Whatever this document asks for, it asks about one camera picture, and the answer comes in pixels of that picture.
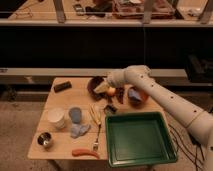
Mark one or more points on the orange carrot toy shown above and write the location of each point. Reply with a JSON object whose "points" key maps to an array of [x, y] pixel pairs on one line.
{"points": [[84, 152]]}

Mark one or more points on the wooden table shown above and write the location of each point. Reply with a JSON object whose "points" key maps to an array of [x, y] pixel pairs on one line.
{"points": [[63, 143]]}

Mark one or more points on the metal fork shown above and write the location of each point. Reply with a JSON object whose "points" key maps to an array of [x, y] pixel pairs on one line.
{"points": [[96, 143]]}

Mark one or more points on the small dark metal clip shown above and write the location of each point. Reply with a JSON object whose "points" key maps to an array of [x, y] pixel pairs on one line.
{"points": [[110, 109]]}

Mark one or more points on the black device right background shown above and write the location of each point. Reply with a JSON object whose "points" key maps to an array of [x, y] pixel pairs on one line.
{"points": [[199, 70]]}

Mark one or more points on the dark grape bunch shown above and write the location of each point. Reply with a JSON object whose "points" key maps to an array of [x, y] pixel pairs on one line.
{"points": [[120, 94]]}

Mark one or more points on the dark brown bowl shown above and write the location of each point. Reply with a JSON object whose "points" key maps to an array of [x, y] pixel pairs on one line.
{"points": [[92, 84]]}

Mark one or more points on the red bowl with blue item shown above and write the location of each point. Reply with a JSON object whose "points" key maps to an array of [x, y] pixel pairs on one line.
{"points": [[136, 97]]}

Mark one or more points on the small steel cup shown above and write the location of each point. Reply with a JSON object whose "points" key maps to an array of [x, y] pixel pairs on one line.
{"points": [[45, 140]]}

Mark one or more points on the black rectangular block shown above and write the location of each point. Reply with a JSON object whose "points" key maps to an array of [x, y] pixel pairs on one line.
{"points": [[62, 86]]}

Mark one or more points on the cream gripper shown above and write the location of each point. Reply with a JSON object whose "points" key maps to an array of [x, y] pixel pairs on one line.
{"points": [[102, 87]]}

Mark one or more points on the yellow handled utensil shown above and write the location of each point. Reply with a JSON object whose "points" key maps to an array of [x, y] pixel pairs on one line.
{"points": [[95, 115]]}

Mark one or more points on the crumpled blue cloth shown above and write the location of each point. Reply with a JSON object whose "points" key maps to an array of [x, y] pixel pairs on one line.
{"points": [[78, 130]]}

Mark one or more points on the blue plastic cup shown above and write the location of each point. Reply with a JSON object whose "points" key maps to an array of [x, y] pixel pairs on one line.
{"points": [[75, 114]]}

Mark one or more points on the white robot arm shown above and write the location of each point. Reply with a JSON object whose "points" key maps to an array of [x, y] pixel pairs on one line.
{"points": [[197, 121]]}

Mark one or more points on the white paper cup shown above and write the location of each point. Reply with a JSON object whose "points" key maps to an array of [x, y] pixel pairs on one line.
{"points": [[56, 117]]}

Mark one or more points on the green plastic tray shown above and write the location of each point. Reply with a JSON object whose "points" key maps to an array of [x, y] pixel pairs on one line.
{"points": [[138, 139]]}

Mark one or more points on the orange ball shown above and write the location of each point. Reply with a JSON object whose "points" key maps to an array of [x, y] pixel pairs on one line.
{"points": [[111, 91]]}

